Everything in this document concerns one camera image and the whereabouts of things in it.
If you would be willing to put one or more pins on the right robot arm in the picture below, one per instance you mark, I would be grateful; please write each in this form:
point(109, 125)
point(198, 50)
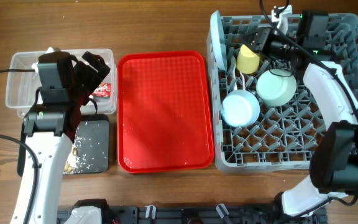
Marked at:
point(333, 172)

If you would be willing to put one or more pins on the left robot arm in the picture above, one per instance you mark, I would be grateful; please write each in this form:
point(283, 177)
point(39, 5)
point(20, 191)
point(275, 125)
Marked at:
point(50, 128)

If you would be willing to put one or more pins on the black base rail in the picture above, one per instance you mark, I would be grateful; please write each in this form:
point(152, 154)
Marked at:
point(178, 215)

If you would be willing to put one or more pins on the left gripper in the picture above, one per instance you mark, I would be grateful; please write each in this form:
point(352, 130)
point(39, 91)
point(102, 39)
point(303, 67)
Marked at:
point(97, 63)

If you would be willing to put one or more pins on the white tissue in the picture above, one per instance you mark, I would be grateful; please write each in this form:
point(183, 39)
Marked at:
point(35, 66)

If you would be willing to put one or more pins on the light blue small bowl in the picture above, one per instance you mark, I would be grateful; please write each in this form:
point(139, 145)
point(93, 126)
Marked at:
point(240, 108)

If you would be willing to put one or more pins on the grey dishwasher rack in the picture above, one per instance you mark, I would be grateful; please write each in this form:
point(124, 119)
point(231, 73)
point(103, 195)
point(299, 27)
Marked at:
point(283, 137)

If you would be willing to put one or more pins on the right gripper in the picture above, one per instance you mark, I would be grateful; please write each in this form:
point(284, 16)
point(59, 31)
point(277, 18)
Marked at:
point(263, 37)

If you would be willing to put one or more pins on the clear plastic bin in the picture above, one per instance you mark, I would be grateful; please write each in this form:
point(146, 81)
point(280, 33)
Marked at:
point(21, 86)

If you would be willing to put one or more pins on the food scraps and rice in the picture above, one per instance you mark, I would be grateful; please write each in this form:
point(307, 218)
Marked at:
point(89, 152)

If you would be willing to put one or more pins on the white plastic fork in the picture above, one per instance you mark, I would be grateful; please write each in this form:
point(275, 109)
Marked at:
point(243, 81)

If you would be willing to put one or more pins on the black waste tray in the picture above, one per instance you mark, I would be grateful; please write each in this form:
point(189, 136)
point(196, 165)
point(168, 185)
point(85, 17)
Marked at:
point(48, 147)

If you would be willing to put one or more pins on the light blue plate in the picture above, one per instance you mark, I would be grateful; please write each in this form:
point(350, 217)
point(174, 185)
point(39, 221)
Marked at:
point(218, 40)

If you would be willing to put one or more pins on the red plastic tray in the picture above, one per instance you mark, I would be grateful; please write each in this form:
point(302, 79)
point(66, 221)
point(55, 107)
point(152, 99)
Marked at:
point(163, 113)

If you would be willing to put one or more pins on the red snack wrapper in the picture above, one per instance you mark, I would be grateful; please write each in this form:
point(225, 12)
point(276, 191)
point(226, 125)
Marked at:
point(103, 90)

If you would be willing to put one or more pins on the green bowl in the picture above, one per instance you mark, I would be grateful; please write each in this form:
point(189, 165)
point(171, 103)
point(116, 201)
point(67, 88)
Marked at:
point(276, 87)

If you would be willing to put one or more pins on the yellow plastic cup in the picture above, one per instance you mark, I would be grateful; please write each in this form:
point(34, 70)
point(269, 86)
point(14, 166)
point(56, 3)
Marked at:
point(247, 61)

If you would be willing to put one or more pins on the white plastic spoon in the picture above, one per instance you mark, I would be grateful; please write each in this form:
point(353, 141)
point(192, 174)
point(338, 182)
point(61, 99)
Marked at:
point(233, 83)

